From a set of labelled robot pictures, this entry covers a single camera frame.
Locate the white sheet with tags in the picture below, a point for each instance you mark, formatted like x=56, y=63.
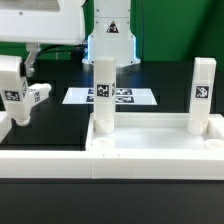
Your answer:
x=124, y=96

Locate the white front fence bar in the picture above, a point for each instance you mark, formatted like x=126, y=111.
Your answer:
x=155, y=164

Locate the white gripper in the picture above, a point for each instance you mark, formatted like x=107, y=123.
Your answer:
x=41, y=21

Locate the white desk top tray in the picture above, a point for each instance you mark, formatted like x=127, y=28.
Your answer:
x=151, y=131

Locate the white left fence block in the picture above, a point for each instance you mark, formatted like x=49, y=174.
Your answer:
x=5, y=125

